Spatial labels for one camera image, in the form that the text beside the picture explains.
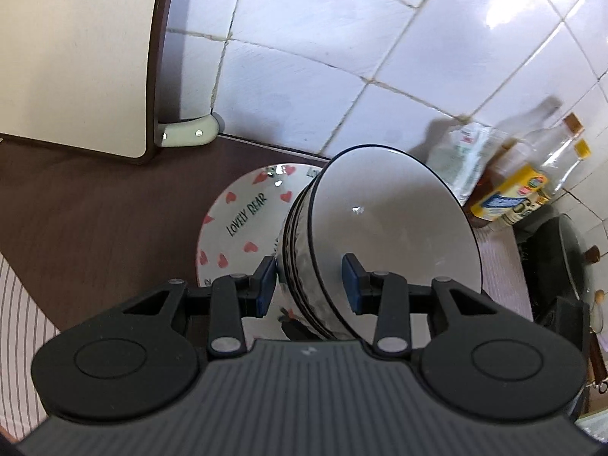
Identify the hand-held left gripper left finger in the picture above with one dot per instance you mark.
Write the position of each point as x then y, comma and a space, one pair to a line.
266, 289

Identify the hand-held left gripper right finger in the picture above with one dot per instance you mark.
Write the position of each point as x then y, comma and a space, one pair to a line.
351, 286

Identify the rabbit and carrot print plate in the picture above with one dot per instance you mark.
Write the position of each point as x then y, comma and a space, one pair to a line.
237, 228

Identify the glass bottle of brown sauce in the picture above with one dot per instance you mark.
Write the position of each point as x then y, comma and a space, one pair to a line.
489, 190

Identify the crumpled plastic bag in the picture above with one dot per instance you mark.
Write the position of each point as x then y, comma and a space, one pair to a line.
468, 161

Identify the brown mat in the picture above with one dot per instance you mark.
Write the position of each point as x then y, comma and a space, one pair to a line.
95, 228

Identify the oil bottle with yellow label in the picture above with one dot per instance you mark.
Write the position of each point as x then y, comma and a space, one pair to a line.
517, 192

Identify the black pan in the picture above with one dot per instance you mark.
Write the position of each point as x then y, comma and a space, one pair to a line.
555, 256

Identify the clear bottle with yellow cap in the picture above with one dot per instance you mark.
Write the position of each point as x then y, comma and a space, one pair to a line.
565, 171

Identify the striped tablecloth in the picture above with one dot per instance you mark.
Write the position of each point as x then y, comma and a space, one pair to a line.
19, 342

